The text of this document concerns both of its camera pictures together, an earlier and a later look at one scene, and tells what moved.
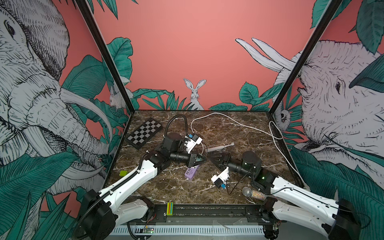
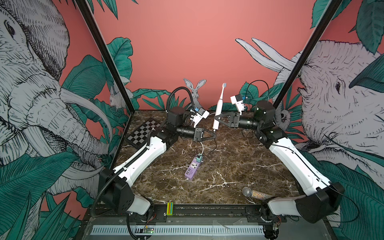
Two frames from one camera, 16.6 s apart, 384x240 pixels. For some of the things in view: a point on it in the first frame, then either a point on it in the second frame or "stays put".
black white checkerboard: [144, 133] stays put
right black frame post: [328, 14] stays put
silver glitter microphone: [248, 191] stays put
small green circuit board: [149, 230] stays put
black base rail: [212, 214] stays put
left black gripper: [192, 158] → [198, 138]
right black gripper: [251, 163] → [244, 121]
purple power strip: [191, 172] stays put
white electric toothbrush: [218, 147] → [216, 124]
